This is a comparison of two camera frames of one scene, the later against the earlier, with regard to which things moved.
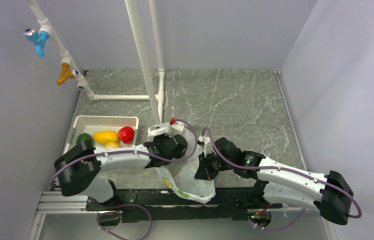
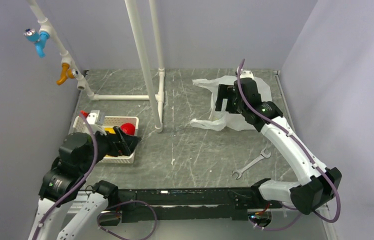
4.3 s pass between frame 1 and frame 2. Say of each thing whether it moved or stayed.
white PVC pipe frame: stayed
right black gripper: moved
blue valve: stayed
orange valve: stayed
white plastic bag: moved
